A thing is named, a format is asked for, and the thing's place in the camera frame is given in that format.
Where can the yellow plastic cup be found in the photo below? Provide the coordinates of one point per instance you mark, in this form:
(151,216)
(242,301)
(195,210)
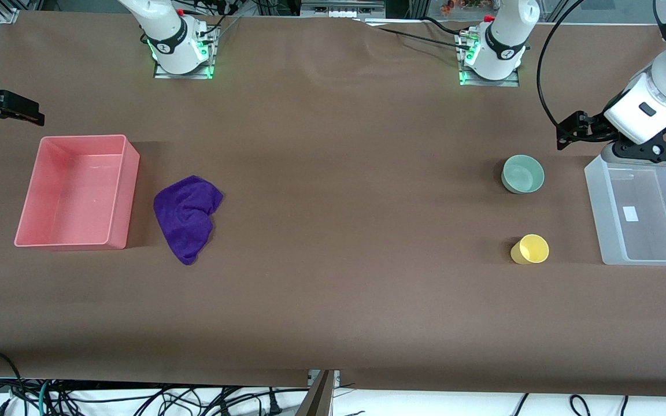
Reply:
(532,249)

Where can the white label sticker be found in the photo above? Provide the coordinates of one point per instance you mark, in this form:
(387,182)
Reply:
(631,214)

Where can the clear plastic bin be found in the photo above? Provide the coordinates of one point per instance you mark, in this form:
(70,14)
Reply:
(657,237)

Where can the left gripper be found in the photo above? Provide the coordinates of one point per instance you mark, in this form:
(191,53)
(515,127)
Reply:
(592,127)

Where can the pale green bowl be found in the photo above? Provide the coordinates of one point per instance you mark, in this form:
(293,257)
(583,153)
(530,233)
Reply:
(522,174)

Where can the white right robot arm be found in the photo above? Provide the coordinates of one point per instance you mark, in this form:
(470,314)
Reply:
(165,23)

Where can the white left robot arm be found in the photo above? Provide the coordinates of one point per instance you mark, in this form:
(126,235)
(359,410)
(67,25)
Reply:
(512,23)

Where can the purple microfibre cloth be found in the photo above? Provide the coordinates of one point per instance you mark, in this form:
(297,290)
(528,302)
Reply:
(185,214)

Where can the brown table cover sheet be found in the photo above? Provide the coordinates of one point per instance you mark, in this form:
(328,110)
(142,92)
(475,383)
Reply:
(333,231)

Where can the aluminium frame profile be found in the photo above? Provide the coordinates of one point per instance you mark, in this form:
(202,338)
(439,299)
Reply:
(8,11)

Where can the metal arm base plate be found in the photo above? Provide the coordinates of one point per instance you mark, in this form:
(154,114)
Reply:
(194,75)
(500,83)

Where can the pink plastic bin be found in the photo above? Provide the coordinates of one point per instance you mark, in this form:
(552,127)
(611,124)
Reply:
(78,190)

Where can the grey electronics box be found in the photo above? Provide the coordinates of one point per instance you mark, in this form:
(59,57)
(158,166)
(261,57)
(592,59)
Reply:
(341,8)

